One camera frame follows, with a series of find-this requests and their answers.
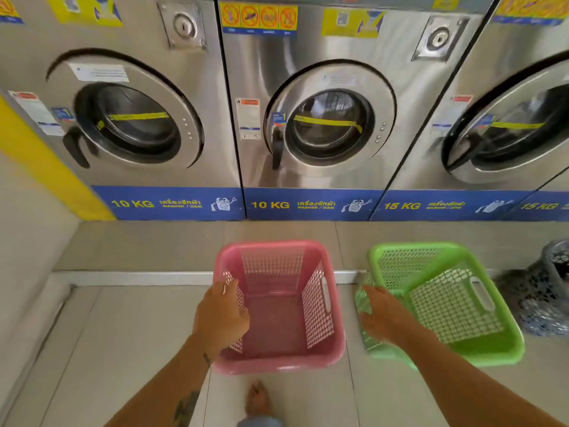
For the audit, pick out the person's right hand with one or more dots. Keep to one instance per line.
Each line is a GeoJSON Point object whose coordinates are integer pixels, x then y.
{"type": "Point", "coordinates": [391, 320]}

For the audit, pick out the person's left hand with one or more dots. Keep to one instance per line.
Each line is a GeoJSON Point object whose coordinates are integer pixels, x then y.
{"type": "Point", "coordinates": [220, 320]}

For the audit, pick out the pink plastic laundry basket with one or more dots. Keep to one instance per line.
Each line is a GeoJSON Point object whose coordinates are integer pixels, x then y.
{"type": "Point", "coordinates": [275, 324]}

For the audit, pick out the green plastic laundry basket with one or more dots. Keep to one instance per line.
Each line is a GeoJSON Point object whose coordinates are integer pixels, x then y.
{"type": "Point", "coordinates": [498, 351]}

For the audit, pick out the large steel washing machine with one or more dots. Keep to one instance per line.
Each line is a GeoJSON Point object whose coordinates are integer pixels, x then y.
{"type": "Point", "coordinates": [551, 204]}
{"type": "Point", "coordinates": [422, 173]}

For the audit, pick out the grey patterned laundry basket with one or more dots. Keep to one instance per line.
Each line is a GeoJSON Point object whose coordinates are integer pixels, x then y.
{"type": "Point", "coordinates": [542, 306]}

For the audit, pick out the large round washing machine door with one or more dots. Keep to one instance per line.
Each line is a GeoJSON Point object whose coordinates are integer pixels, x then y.
{"type": "Point", "coordinates": [511, 95]}

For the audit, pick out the person's left forearm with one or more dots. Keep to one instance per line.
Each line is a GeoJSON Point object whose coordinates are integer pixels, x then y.
{"type": "Point", "coordinates": [164, 391]}

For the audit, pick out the person's right forearm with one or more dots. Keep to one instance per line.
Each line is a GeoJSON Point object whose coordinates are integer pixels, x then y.
{"type": "Point", "coordinates": [480, 386]}

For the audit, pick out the person's bare foot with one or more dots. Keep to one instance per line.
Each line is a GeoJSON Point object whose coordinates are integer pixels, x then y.
{"type": "Point", "coordinates": [260, 400]}

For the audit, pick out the person's grey shorts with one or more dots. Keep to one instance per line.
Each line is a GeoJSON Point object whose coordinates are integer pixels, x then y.
{"type": "Point", "coordinates": [260, 422]}

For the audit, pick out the white orange notice sticker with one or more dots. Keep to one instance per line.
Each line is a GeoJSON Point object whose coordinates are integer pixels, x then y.
{"type": "Point", "coordinates": [451, 116]}
{"type": "Point", "coordinates": [248, 120]}
{"type": "Point", "coordinates": [35, 113]}

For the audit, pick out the steel coin lock panel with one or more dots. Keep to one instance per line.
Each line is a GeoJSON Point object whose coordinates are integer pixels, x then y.
{"type": "Point", "coordinates": [183, 25]}
{"type": "Point", "coordinates": [440, 38]}

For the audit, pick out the yellow prohibition sticker strip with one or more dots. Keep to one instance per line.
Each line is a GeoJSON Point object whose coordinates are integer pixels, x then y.
{"type": "Point", "coordinates": [258, 18]}
{"type": "Point", "coordinates": [531, 8]}
{"type": "Point", "coordinates": [10, 8]}

